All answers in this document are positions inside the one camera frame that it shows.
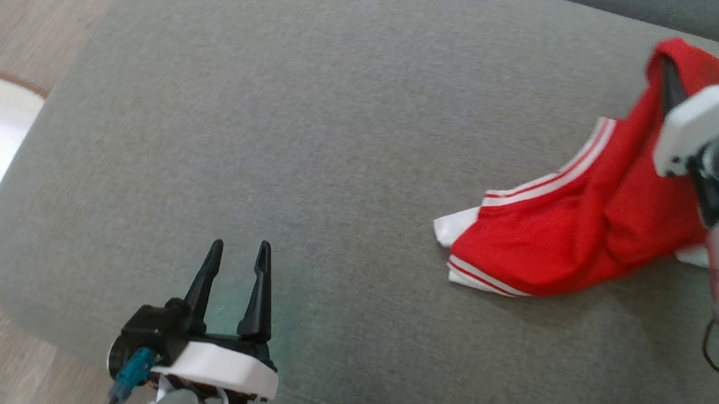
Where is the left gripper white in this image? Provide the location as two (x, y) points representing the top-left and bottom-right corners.
(148, 231), (292, 404)

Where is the left blue cable connector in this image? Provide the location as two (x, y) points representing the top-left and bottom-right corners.
(107, 344), (158, 404)

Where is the right thin black cable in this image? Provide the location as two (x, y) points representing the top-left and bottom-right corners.
(699, 316), (719, 375)

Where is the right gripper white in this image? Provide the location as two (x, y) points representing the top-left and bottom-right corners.
(647, 56), (719, 229)

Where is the red shirt with white sleeves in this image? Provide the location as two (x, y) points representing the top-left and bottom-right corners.
(428, 18), (719, 316)

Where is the wide grey sofa seat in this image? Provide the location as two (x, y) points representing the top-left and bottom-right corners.
(0, 0), (719, 404)

